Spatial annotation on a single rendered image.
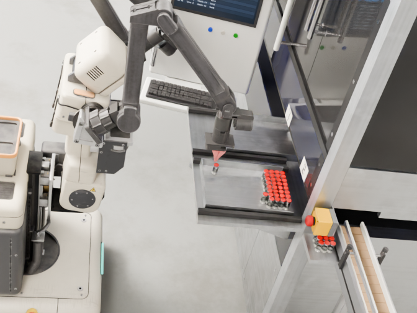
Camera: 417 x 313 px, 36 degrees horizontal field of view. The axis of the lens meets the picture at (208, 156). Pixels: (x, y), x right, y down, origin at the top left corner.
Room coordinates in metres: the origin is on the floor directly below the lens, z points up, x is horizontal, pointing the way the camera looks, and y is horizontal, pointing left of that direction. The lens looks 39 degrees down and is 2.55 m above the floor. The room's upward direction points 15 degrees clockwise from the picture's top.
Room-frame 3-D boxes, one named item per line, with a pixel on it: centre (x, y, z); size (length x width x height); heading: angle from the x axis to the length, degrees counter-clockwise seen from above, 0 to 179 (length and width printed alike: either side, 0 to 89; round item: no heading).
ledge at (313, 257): (1.72, -0.50, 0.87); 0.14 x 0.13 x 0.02; 104
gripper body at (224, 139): (1.80, -0.02, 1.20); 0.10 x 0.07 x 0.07; 103
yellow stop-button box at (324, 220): (1.73, -0.45, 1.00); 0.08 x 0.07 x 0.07; 104
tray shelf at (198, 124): (2.09, -0.17, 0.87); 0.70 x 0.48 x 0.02; 14
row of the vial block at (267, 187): (1.93, -0.25, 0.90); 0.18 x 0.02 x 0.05; 13
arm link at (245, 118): (1.82, -0.06, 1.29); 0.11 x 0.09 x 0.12; 103
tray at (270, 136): (2.27, -0.20, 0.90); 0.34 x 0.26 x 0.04; 104
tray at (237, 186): (1.91, -0.17, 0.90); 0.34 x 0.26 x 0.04; 103
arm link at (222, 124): (1.80, -0.02, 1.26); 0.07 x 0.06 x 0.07; 103
